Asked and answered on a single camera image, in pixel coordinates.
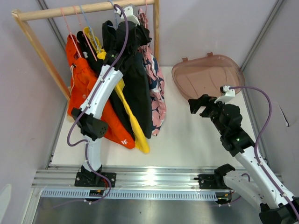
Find pink hanger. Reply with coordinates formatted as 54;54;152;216
73;6;97;62
138;0;149;29
60;7;82;58

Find black shorts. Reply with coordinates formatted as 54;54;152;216
77;31;135;145

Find blue hanger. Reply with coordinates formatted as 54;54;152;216
108;0;121;29
79;5;101;53

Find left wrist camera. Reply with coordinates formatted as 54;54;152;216
114;4;140;26

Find pink translucent plastic basin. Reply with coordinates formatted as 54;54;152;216
171;52;245;100

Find aluminium mounting rail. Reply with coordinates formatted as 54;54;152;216
32;166;236;201

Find wooden clothes rack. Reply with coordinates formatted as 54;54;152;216
11;0;160;101

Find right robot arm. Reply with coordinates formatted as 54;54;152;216
188;94;299;224

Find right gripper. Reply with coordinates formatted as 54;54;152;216
187;94;228;135

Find orange shorts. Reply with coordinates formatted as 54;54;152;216
65;35;135;149

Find yellow shorts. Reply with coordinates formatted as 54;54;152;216
84;27;150;153

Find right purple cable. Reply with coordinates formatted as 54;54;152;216
230;85;299;220

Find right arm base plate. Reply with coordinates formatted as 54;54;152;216
193;174;230;189

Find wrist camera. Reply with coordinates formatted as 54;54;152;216
214;85;235;104
114;4;140;26

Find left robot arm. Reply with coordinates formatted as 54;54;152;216
71;21;150;188

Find pink floral shorts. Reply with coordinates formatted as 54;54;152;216
137;8;167;137

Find dark navy shorts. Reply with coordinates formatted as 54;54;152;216
102;21;152;139

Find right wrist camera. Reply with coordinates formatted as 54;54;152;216
214;85;235;104

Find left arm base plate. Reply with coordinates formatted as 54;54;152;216
74;172;117;188

